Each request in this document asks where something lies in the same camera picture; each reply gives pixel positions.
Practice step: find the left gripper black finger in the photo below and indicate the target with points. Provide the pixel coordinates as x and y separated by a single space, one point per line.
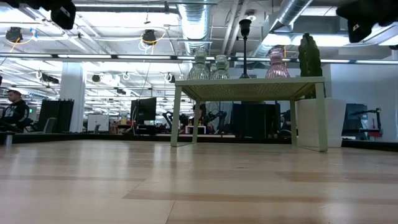
63 17

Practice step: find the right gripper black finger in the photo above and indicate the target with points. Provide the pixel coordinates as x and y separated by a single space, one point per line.
359 31

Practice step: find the pink ribbed glass candle holder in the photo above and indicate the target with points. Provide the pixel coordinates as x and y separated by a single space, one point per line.
276 70

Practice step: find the tall black metal candlestick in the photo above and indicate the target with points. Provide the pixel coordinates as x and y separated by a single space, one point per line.
244 26

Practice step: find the tall green cactus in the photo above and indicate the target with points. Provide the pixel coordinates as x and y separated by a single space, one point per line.
309 56

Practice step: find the white square pillar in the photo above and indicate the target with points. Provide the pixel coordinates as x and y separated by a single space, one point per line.
73 93

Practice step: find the black stand with red base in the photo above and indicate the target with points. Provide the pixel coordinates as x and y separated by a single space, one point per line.
378 119

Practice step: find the blue cabinet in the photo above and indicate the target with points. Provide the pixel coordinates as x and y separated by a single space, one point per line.
354 123

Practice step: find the white planter box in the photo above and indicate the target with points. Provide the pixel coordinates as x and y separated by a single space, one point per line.
335 121

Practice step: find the black partition panels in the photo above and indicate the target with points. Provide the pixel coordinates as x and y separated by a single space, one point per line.
56 116

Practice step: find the grey office chair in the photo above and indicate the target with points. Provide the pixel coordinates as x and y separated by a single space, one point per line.
49 124

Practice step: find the black computer monitor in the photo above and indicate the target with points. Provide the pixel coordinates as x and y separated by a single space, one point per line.
144 109

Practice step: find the pale green mesh shelf table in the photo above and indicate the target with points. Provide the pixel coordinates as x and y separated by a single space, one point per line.
248 90

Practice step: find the long ceiling light rail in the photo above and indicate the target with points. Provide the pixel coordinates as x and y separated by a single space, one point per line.
87 56

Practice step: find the silver spiral ventilation duct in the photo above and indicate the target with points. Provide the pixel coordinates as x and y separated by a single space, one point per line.
289 12

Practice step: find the black table edge rail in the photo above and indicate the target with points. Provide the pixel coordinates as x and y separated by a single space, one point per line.
62 137

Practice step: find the silver ribbed ventilation duct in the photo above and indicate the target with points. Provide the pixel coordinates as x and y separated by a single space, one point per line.
194 25

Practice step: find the grey metal post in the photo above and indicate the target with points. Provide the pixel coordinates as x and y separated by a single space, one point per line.
8 140

